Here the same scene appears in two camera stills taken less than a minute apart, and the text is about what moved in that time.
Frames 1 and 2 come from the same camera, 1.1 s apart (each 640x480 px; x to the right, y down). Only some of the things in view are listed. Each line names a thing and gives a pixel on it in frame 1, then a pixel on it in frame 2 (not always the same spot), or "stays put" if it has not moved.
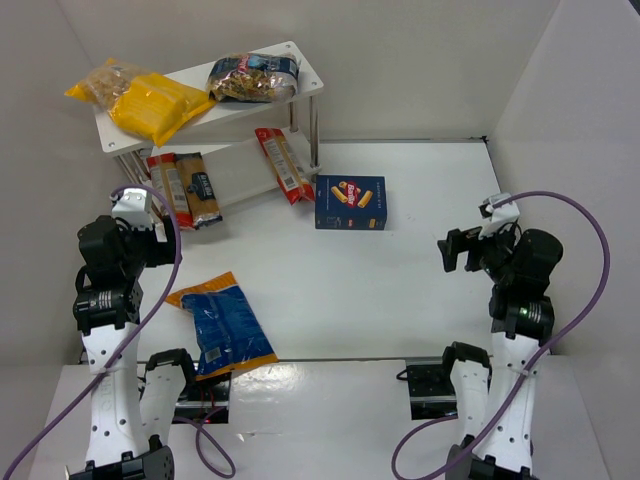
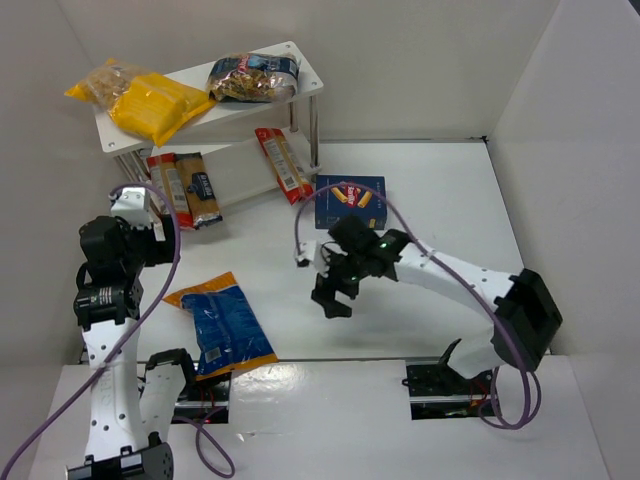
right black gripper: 460,246 to 335,286
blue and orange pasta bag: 228,334 stays put
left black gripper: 163,245 stays put
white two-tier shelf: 228,139 stays put
